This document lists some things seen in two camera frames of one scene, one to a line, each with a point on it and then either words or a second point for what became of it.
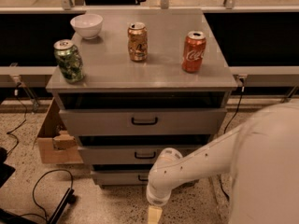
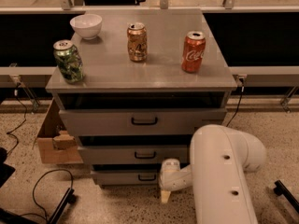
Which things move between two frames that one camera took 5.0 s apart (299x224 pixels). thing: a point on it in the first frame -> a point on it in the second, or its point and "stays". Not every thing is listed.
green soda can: x=70 y=61 stays
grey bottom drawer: x=122 y=177 stays
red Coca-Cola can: x=193 y=51 stays
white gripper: x=157 y=200 -> x=168 y=175
